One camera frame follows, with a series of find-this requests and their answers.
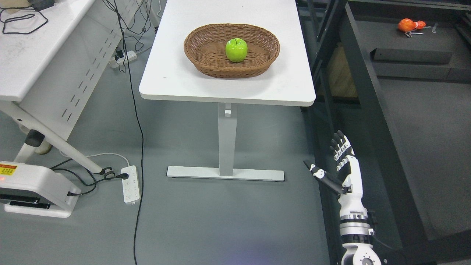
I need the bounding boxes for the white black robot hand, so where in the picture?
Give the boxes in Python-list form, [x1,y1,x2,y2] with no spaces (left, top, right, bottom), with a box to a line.
[304,130,368,220]

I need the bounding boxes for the green apple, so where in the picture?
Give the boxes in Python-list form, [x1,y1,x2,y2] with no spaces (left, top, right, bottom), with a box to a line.
[225,38,248,63]

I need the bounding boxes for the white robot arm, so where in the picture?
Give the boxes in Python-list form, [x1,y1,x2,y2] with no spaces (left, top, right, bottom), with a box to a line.
[340,213,382,265]

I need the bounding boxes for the black metal shelf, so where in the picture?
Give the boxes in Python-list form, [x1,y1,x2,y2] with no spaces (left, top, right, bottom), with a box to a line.
[296,0,470,265]

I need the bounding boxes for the orange toy on shelf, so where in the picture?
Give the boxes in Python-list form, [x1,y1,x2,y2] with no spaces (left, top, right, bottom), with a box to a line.
[397,18,426,32]

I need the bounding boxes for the brown wicker basket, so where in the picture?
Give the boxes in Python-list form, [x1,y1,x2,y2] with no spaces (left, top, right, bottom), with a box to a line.
[183,23,280,78]

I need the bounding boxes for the white power strip near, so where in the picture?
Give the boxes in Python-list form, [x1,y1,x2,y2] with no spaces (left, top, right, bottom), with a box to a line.
[121,165,141,205]

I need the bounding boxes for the white power strip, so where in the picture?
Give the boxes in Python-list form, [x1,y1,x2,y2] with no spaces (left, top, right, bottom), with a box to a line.
[108,50,138,69]
[121,165,141,205]

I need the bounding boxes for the white standing desk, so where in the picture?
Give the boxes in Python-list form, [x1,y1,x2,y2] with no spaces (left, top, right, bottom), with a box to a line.
[139,0,316,182]

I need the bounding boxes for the white power strip far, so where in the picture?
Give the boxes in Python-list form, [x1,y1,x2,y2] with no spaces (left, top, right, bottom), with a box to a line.
[108,50,138,69]

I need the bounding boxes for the white machine with warning label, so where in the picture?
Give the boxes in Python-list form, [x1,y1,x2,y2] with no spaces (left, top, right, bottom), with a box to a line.
[0,161,81,218]

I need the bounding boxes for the white perforated side desk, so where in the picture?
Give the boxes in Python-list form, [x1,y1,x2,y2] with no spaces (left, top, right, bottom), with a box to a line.
[1,0,149,173]

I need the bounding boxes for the long black floor cable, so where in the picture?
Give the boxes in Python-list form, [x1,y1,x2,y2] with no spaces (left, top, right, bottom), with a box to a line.
[110,0,145,265]

